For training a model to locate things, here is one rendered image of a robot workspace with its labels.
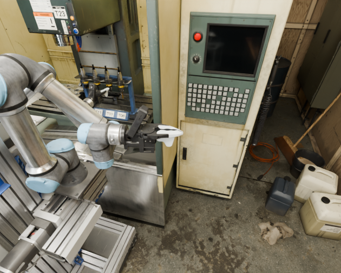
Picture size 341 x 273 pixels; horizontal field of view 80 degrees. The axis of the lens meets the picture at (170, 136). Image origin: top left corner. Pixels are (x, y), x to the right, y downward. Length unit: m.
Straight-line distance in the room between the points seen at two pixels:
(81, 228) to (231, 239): 1.41
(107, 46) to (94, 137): 1.73
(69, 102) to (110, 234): 1.31
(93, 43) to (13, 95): 1.75
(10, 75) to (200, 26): 0.96
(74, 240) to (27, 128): 0.54
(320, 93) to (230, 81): 1.88
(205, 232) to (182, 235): 0.22
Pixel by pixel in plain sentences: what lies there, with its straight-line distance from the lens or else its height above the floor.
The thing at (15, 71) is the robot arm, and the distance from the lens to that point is 0.80.
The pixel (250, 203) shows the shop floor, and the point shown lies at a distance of 2.39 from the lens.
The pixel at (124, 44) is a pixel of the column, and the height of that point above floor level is 1.33.
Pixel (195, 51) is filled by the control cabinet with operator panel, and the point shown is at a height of 1.51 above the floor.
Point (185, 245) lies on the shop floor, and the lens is 2.05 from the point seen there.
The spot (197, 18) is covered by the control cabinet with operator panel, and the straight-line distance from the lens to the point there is 1.32.
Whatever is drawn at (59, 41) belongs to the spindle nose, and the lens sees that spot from 2.02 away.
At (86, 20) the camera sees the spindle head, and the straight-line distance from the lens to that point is 1.79.
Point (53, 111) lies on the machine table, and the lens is 2.19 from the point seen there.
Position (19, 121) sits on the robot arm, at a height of 1.50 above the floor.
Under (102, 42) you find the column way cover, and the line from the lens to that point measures 2.39.
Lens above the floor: 1.88
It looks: 38 degrees down
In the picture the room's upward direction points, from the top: straight up
